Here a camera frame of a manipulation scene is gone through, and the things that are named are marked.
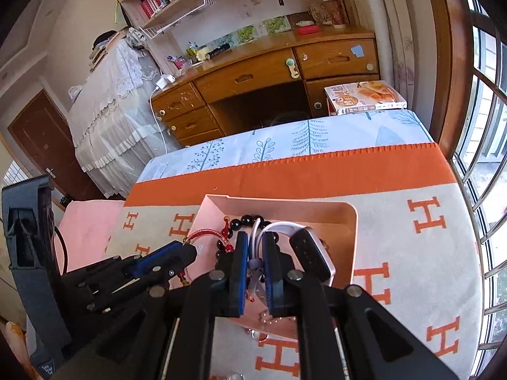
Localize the white cable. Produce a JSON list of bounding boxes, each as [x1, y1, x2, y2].
[[149, 86, 169, 153]]

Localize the clear bead bracelet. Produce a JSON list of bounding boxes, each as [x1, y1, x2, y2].
[[245, 257, 286, 343]]

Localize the white smartwatch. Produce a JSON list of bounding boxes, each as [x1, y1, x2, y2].
[[249, 222, 337, 286]]

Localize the black flashlight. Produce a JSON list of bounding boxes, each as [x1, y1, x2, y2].
[[205, 43, 231, 59]]

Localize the wide wooden desk drawer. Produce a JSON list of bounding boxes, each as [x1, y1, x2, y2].
[[195, 49, 304, 104]]

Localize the black cable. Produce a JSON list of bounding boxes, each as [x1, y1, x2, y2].
[[55, 225, 69, 276]]

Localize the brown door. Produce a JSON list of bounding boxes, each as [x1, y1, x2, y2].
[[8, 89, 106, 202]]

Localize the white wire basket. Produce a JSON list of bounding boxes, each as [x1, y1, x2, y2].
[[138, 0, 217, 41]]

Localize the orange patterned blanket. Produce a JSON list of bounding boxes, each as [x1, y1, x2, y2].
[[105, 142, 486, 380]]

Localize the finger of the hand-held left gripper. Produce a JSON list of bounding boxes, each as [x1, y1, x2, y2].
[[61, 257, 167, 314], [119, 241, 199, 282]]

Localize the scratched wooden desk drawer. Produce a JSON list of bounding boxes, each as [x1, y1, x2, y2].
[[152, 82, 207, 122]]

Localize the wooden drawer with blue sticker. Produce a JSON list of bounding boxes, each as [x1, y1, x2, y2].
[[295, 40, 379, 80]]

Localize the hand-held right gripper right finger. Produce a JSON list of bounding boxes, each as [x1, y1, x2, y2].
[[263, 231, 460, 380]]

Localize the jar with white lid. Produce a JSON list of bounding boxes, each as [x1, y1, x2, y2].
[[320, 0, 350, 29]]

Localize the pale curtain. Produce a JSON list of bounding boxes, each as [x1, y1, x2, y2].
[[370, 0, 417, 101]]

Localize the cookbook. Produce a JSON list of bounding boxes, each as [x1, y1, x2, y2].
[[325, 80, 408, 116]]

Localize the red bracelet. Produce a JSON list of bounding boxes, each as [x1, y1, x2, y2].
[[180, 216, 235, 286]]

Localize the black bead bracelet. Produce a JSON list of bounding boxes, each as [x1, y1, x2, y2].
[[214, 214, 286, 270]]

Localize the blue tree-print sheet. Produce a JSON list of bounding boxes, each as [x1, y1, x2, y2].
[[137, 109, 434, 185]]

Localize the stack of books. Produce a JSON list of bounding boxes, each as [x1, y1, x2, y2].
[[89, 30, 128, 73]]

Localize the pink tray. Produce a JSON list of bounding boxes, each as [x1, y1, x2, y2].
[[184, 194, 359, 337]]

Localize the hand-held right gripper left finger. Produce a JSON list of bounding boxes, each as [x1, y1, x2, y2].
[[51, 231, 248, 380]]

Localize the wooden desk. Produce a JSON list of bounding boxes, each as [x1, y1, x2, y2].
[[150, 28, 382, 148]]

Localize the white charger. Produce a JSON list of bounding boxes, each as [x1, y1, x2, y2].
[[155, 73, 177, 92]]

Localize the pink cloth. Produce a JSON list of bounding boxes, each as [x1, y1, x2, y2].
[[53, 200, 125, 274]]

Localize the wooden window frame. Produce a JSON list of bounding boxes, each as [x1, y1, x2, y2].
[[422, 0, 478, 161]]

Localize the metal window bars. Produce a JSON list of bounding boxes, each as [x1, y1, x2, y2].
[[447, 0, 507, 380]]

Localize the white lace cover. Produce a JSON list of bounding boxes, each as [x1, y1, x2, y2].
[[67, 28, 183, 199]]

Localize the row of red books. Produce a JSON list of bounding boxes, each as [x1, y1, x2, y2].
[[140, 0, 180, 19]]

